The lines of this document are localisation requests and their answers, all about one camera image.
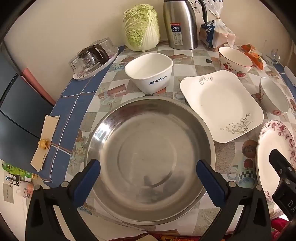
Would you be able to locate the white pink mug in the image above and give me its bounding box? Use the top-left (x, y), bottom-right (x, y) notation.
top-left (16, 181), bottom-right (35, 198)

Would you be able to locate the white square bowl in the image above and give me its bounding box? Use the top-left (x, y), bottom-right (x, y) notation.
top-left (124, 53), bottom-right (174, 94)

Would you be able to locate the stainless steel basin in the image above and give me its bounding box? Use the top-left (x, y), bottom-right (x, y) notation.
top-left (85, 96), bottom-right (216, 226)

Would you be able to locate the glass teapot brown lid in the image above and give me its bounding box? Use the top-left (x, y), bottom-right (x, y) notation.
top-left (77, 44), bottom-right (109, 71)

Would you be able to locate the stainless steel thermos jug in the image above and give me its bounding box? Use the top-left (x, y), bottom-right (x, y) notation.
top-left (162, 0), bottom-right (208, 50)

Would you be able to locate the bagged sliced bread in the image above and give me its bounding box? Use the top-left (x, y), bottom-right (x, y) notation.
top-left (200, 0), bottom-right (236, 49)

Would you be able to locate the red-rimmed white ceramic bowl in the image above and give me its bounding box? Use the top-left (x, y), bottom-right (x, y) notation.
top-left (218, 46), bottom-right (253, 78)

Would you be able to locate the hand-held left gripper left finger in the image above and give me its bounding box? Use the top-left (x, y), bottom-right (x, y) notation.
top-left (26, 159), bottom-right (101, 241)

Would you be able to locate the beige paper strip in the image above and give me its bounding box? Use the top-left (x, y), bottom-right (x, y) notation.
top-left (31, 115), bottom-right (60, 172)

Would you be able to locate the pink board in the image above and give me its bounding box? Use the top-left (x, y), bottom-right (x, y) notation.
top-left (20, 67), bottom-right (56, 106)

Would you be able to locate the checked printed tablecloth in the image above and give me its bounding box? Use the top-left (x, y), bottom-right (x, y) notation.
top-left (39, 43), bottom-right (296, 237)

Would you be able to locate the white oval floral tray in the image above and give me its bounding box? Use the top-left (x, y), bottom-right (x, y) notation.
top-left (73, 46), bottom-right (119, 81)

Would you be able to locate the white paper sheet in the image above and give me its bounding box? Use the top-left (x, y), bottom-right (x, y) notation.
top-left (3, 183), bottom-right (15, 204)

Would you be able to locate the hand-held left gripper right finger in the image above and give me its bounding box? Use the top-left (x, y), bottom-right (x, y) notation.
top-left (196, 159), bottom-right (271, 241)

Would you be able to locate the dark cabinet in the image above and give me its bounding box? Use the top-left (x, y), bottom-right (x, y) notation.
top-left (0, 42), bottom-right (55, 167)

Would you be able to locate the yellow crumpled lump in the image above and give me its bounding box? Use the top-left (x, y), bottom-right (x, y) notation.
top-left (38, 138), bottom-right (51, 151)

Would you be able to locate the red patterned cloth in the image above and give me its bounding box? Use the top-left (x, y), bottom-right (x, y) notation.
top-left (270, 217), bottom-right (292, 241)

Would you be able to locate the round pink floral plate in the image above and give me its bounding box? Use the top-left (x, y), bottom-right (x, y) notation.
top-left (255, 120), bottom-right (296, 204)

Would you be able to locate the green packet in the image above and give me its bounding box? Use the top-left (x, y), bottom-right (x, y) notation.
top-left (2, 163), bottom-right (28, 180)

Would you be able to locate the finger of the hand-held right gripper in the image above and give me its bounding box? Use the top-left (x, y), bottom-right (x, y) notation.
top-left (269, 149), bottom-right (296, 180)

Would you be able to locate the white square floral plate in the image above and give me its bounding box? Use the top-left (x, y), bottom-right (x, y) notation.
top-left (180, 70), bottom-right (264, 144)

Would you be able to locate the small white ceramic bowl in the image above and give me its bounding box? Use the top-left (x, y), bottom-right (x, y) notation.
top-left (258, 77), bottom-right (289, 116)

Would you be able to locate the clear glass mug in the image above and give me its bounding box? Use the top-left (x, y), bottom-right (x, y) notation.
top-left (264, 40), bottom-right (281, 65)

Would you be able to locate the napa cabbage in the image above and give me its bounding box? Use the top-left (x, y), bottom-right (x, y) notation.
top-left (122, 5), bottom-right (160, 52)

